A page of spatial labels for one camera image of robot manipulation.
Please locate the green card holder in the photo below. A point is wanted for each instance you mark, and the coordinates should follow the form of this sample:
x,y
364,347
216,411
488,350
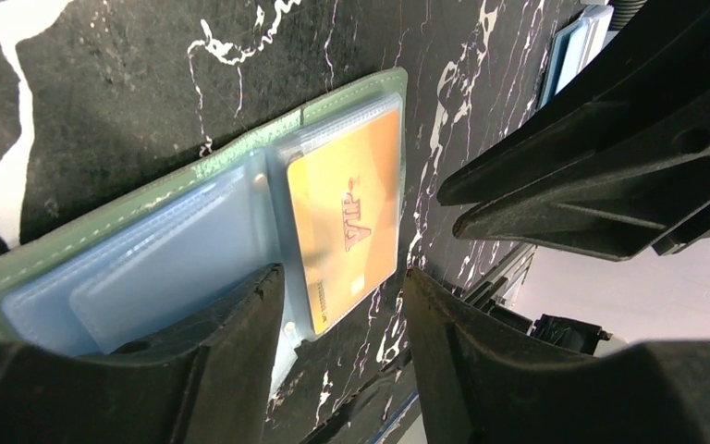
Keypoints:
x,y
167,250

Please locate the blue card holder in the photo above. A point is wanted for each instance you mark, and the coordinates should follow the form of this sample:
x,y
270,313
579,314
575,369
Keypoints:
x,y
574,47

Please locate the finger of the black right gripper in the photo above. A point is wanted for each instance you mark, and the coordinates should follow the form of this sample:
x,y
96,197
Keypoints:
x,y
658,63

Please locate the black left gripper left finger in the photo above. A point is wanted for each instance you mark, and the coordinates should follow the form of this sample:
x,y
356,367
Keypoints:
x,y
205,379

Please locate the orange VIP credit card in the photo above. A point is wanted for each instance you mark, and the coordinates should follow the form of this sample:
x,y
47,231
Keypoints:
x,y
344,193

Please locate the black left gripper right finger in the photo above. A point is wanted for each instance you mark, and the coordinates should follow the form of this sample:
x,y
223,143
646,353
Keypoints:
x,y
481,381

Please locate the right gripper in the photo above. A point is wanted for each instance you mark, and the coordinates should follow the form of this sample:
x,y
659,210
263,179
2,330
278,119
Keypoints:
x,y
651,191

